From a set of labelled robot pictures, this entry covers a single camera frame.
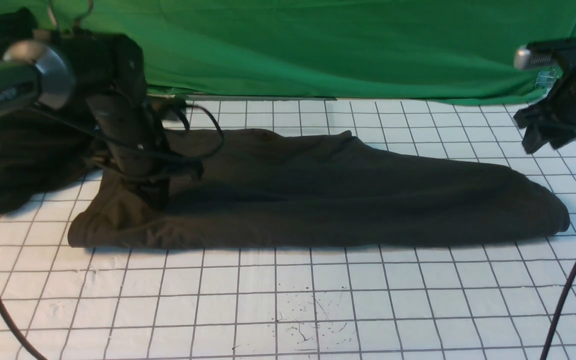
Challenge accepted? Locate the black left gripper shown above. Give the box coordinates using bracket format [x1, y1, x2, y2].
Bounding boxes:
[86, 92, 204, 210]

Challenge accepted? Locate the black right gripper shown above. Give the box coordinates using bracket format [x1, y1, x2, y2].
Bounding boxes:
[513, 65, 576, 155]

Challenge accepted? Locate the gray long-sleeve top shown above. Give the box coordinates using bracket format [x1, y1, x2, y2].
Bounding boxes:
[68, 129, 570, 249]

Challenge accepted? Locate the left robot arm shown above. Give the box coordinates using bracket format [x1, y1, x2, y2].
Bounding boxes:
[0, 31, 210, 208]

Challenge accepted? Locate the metal binder clip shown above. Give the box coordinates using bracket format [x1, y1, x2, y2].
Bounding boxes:
[534, 68, 559, 92]

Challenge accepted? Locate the green backdrop cloth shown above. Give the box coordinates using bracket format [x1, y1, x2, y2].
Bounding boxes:
[0, 0, 576, 106]

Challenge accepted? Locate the black garment pile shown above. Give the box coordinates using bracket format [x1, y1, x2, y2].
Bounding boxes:
[0, 7, 106, 215]

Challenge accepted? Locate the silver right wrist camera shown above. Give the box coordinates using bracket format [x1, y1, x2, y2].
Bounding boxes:
[513, 38, 576, 71]

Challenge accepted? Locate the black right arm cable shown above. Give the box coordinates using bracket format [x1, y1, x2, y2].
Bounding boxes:
[540, 205, 576, 360]

